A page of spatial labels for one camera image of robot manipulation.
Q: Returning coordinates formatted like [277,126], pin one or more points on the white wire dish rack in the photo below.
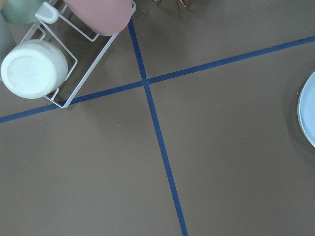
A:
[82,48]

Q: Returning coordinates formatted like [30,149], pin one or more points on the white upturned cup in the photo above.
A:
[34,69]

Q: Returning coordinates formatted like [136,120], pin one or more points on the green upturned cup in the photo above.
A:
[21,12]

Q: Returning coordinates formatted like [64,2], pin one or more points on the pale blue plate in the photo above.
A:
[306,109]

